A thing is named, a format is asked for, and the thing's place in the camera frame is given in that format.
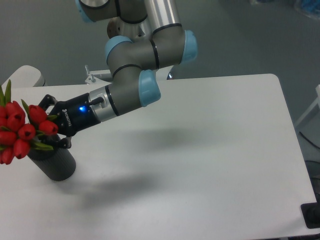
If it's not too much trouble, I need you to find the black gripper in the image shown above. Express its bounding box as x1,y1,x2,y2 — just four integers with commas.
38,93,101,149

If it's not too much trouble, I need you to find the red tulip bouquet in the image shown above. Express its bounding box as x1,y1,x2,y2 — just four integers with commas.
0,80,59,165

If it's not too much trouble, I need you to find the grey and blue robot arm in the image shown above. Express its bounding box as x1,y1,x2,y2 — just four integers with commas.
39,0,198,149

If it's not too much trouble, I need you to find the dark grey ribbed vase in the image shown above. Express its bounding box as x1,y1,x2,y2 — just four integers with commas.
27,148,76,182

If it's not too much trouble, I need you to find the white chair armrest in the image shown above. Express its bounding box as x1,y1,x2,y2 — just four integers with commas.
1,65,47,90

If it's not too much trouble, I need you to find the black box at table edge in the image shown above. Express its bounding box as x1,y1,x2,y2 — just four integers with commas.
300,202,320,229

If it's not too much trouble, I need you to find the blue plastic bag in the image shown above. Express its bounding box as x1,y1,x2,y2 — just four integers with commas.
294,0,320,19

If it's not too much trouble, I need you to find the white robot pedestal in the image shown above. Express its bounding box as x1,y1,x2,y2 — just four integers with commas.
84,18,176,85

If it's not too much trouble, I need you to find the black floor cable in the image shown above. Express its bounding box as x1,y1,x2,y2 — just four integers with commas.
299,131,320,148

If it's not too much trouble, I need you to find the white frame at right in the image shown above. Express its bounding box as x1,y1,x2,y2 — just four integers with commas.
294,85,320,131

